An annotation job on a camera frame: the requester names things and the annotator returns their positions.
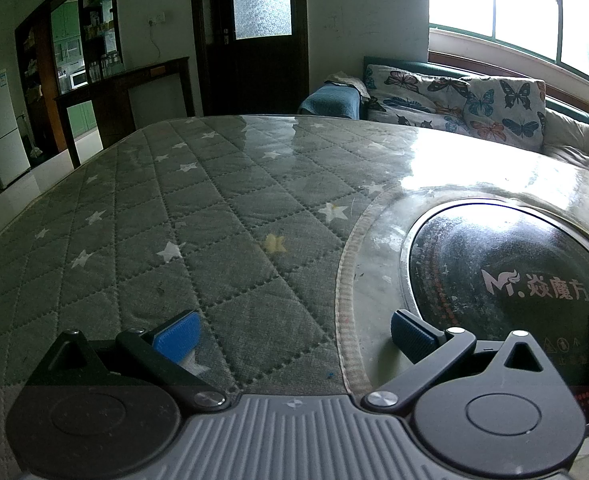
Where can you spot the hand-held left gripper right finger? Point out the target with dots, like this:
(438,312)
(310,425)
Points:
(414,335)

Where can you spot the dark wooden console table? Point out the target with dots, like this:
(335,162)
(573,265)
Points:
(119,77)

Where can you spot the dark door with frosted glass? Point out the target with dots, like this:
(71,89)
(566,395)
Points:
(254,75)

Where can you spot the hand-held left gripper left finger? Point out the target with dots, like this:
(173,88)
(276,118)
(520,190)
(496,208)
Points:
(174,337)

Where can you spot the white microwave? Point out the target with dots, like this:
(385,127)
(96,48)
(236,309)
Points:
(78,80)

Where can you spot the round black induction cooktop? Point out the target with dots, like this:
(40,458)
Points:
(499,250)

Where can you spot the beige cushion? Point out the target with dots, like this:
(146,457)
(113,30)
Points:
(574,140)

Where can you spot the green framed window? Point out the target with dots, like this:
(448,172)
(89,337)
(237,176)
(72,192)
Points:
(524,0)

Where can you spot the broom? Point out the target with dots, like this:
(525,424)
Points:
(33,149)

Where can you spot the butterfly print cushion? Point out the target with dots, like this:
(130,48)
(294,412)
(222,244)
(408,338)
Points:
(414,95)
(504,110)

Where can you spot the beige folded cloth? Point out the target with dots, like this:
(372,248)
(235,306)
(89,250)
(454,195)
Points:
(347,82)

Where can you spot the teal sofa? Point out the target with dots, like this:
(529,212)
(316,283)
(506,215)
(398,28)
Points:
(399,62)

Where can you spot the dark wooden shelf cabinet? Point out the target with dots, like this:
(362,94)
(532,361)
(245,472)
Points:
(42,60)

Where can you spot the wall socket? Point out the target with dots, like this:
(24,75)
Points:
(157,20)

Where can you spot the blue towel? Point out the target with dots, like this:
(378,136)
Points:
(329,102)

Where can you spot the grey quilted star table cover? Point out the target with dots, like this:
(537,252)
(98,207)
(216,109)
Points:
(199,210)

